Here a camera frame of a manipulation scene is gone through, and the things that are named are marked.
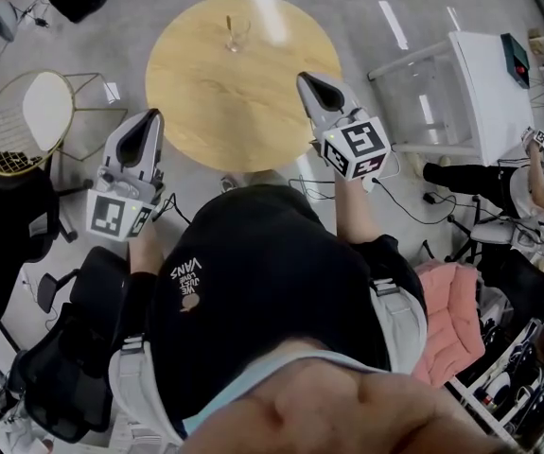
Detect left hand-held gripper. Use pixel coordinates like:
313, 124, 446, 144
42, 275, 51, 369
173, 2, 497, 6
84, 107, 167, 243

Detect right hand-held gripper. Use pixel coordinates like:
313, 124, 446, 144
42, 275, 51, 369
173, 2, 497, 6
295, 71, 393, 182

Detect clear drinking glass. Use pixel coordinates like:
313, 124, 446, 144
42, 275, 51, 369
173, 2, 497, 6
223, 15, 253, 54

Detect person's left forearm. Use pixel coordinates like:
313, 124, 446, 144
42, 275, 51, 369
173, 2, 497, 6
127, 224, 164, 278

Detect person's right forearm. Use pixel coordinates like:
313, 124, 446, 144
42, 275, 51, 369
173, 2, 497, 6
335, 172, 384, 245

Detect white seat cushion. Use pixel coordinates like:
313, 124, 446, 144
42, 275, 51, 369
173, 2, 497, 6
21, 72, 74, 153

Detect black office chair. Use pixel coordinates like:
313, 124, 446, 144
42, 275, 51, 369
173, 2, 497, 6
6, 246, 131, 444
0, 166, 94, 264
477, 248, 544, 333

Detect white desk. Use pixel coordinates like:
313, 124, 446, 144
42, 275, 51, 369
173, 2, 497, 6
367, 30, 537, 167

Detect person's black printed shirt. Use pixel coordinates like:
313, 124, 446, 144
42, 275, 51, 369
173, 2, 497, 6
103, 184, 428, 437

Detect dark green box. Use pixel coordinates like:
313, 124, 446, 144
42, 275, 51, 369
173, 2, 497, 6
500, 32, 532, 90

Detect white stool with black base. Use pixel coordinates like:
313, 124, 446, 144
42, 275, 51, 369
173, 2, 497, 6
421, 213, 517, 264

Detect pink quilted cushion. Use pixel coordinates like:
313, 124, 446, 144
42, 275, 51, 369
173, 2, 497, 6
412, 260, 488, 388

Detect person's face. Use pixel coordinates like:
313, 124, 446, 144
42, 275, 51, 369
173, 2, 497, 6
179, 338, 509, 454

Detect white shelf with items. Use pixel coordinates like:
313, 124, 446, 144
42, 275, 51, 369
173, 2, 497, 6
444, 248, 544, 448

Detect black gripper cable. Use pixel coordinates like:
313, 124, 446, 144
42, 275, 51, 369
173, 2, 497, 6
150, 191, 192, 226

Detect black floor cables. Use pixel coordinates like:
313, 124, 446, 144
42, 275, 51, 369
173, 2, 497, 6
288, 173, 339, 202

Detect grey harness shoulder strap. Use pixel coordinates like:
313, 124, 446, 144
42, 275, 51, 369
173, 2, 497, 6
108, 336, 183, 446
370, 276, 429, 375

